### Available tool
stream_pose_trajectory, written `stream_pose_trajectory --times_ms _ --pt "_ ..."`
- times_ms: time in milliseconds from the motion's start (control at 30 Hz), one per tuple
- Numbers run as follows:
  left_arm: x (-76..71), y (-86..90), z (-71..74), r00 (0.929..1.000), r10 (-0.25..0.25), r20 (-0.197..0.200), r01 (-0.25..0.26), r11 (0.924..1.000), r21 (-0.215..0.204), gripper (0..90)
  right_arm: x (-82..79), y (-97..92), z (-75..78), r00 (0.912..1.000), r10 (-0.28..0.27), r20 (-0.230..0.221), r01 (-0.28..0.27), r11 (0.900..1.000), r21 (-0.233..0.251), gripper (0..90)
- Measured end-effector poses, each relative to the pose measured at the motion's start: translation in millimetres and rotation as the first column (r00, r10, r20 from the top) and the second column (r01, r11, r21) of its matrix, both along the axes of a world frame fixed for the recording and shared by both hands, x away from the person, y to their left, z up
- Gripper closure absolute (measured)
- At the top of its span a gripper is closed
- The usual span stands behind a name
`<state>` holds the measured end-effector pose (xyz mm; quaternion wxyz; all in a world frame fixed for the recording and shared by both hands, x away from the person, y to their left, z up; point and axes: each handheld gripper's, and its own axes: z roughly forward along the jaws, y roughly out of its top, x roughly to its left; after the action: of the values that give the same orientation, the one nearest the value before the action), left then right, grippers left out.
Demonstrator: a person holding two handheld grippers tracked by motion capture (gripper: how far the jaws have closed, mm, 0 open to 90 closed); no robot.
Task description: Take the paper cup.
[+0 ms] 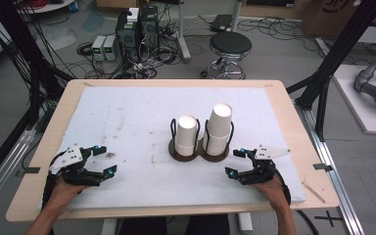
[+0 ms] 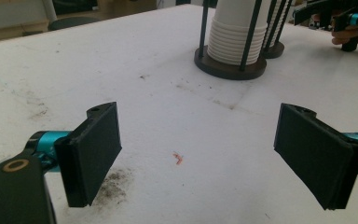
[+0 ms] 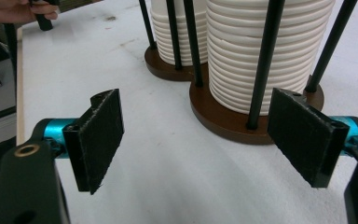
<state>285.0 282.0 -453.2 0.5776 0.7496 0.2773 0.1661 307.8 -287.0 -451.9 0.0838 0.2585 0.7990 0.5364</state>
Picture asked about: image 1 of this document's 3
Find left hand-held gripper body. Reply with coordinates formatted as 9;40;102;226
49;145;103;187

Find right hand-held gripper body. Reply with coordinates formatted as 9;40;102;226
238;144;291;186

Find dark wire cup holder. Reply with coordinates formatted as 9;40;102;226
168;117;235;164

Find person's left hand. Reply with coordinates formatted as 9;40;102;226
43;175;91;213

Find person's right hand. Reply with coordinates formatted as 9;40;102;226
251;175;291;212

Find wooden table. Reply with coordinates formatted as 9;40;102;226
5;78;341;223

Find tall stack of paper cups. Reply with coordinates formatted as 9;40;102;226
205;103;234;157

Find white foam mat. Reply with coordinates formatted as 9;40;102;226
38;85;307;211

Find black tape piece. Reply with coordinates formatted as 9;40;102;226
312;163;334;172
15;166;41;177

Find white table leg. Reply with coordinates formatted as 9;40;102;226
101;217;118;235
237;212;255;235

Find short stack of paper cups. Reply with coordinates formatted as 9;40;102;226
175;114;199;158

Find thin wooden stick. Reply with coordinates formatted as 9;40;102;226
301;181;327;205

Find person's legs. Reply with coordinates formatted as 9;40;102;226
118;213;231;235

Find black tape cross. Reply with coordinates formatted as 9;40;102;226
313;210;344;228

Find grey power supply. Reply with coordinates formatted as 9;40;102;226
91;34;107;62
103;34;120;62

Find white board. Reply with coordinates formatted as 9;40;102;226
332;64;376;135

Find black round stool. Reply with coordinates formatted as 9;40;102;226
200;30;253;80

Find black computer tower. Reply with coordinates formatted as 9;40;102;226
116;11;142;64
139;5;161;57

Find grey desk leg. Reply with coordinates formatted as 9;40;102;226
175;0;192;64

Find flat black device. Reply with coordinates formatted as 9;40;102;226
210;14;234;33

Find white desk leg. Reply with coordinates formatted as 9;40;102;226
229;0;245;33

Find small white box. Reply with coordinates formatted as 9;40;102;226
126;7;140;24

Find cardboard box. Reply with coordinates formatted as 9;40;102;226
302;0;375;41

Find round white table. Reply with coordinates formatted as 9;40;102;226
17;0;76;15

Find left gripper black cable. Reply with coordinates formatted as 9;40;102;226
41;150;67;210

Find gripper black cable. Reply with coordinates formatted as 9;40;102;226
41;150;67;210
273;165;292;207

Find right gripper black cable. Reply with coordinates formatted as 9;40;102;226
273;165;292;207

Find aluminium rail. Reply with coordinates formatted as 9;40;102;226
294;100;367;235
0;127;37;218

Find thick black cable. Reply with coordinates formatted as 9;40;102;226
296;210;321;235

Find tangle of cables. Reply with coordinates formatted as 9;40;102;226
118;45;178;80

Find coil of black cable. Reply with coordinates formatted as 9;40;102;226
76;41;94;57

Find black frame post with cables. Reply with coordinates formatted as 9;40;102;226
0;0;67;194

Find loose black floor cables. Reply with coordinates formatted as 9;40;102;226
238;17;322;52

